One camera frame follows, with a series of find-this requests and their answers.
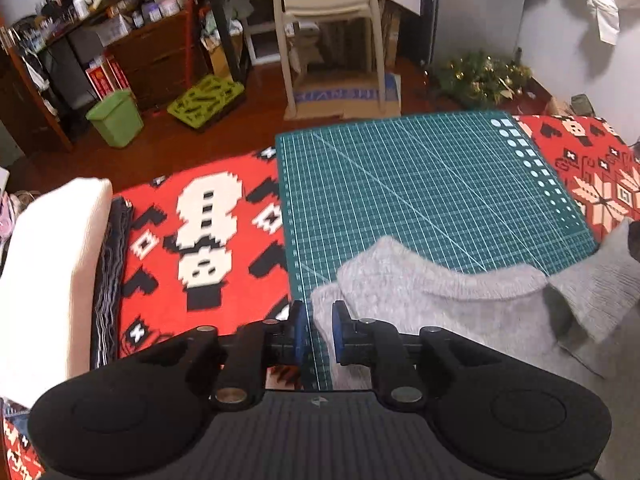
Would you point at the green waste bin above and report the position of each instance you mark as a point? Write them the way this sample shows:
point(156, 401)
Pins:
point(116, 117)

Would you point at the wooden drawer cabinet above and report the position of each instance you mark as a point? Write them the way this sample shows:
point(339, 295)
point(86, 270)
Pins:
point(155, 60)

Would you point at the green cutting mat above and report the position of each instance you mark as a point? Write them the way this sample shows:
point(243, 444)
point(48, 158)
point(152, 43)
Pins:
point(425, 185)

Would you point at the red patterned blanket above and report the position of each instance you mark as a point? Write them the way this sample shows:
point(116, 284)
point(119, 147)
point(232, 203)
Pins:
point(160, 220)

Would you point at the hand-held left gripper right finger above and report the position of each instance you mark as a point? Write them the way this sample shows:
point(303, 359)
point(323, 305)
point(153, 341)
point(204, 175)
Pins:
point(339, 335)

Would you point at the small dark pouch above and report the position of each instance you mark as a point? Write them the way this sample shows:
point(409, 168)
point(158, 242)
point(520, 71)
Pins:
point(581, 104)

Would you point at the folded cream cloth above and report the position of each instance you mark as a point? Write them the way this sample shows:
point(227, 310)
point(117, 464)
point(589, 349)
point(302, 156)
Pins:
point(45, 285)

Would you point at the folded dark striped cloth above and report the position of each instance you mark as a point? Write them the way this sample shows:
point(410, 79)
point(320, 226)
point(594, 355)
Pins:
point(111, 285)

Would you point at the beige chair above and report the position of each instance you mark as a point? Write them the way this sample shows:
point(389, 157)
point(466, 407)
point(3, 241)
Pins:
point(325, 2)

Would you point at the grey knit sweater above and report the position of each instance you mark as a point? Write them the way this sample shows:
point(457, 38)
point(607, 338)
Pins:
point(450, 320)

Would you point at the red box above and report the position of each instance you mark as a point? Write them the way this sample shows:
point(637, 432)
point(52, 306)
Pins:
point(107, 77)

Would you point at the white curtain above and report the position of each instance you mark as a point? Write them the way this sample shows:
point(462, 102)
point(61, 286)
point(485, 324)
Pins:
point(605, 10)

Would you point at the cluttered black desk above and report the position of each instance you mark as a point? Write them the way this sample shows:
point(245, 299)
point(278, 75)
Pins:
point(65, 65)

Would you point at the grey refrigerator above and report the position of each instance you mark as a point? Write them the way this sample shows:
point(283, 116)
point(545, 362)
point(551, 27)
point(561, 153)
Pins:
point(475, 10)

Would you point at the white storage rack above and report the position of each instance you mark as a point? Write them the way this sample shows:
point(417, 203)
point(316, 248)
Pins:
point(260, 30)

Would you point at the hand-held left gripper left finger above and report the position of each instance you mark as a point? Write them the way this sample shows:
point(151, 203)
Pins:
point(298, 332)

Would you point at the flat cardboard box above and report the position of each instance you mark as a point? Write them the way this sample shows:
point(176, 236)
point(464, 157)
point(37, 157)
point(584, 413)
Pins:
point(350, 105)

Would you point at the red pole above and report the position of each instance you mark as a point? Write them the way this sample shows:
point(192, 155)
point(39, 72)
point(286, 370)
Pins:
point(192, 25)

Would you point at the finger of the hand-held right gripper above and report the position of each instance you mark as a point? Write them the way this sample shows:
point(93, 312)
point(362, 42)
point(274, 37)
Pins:
point(634, 240)

